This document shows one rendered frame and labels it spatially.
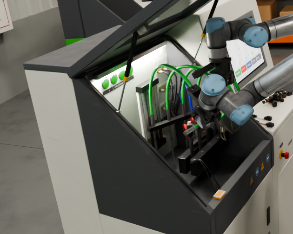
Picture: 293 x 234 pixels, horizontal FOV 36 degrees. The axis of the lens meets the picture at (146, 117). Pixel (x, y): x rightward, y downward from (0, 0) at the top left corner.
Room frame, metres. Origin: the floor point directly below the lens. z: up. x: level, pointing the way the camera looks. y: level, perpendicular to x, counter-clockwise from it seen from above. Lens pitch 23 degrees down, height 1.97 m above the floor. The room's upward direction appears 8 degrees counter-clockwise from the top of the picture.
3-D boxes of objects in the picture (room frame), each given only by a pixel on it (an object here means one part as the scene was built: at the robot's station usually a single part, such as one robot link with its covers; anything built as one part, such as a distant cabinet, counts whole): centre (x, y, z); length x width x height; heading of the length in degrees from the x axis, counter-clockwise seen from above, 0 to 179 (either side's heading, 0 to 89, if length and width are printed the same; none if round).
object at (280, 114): (2.32, -0.73, 0.96); 0.70 x 0.22 x 0.03; 143
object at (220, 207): (1.70, -0.38, 0.87); 0.62 x 0.04 x 0.16; 143
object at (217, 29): (1.73, -0.32, 1.56); 0.09 x 0.08 x 0.11; 96
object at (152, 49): (2.01, 0.02, 1.43); 0.54 x 0.03 x 0.02; 143
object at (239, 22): (1.72, -0.42, 1.56); 0.11 x 0.11 x 0.08; 6
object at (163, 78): (2.20, -0.12, 1.20); 0.13 x 0.03 x 0.31; 143
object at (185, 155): (1.94, -0.26, 0.91); 0.34 x 0.10 x 0.15; 143
